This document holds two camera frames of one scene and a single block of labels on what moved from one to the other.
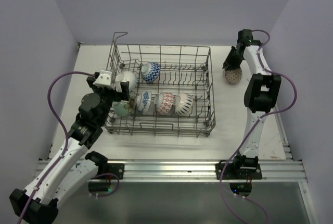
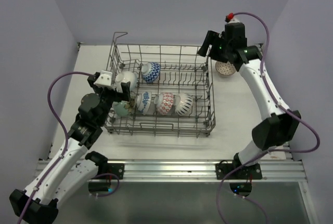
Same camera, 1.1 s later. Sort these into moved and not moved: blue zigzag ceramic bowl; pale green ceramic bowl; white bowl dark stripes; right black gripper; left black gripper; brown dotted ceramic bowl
Moved: brown dotted ceramic bowl; right black gripper
Not moved: left black gripper; white bowl dark stripes; pale green ceramic bowl; blue zigzag ceramic bowl
